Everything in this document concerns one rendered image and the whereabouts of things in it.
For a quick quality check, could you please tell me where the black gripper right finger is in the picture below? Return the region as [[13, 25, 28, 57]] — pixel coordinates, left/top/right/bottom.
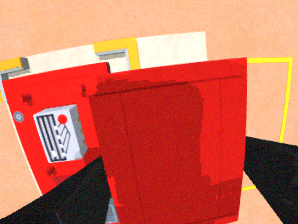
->
[[243, 136, 298, 224]]

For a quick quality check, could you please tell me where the yellow rectangular outline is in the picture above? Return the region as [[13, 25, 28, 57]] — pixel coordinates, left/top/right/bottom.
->
[[241, 57, 293, 190]]

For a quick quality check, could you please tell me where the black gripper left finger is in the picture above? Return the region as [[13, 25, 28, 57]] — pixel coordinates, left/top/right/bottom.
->
[[0, 155, 110, 224]]

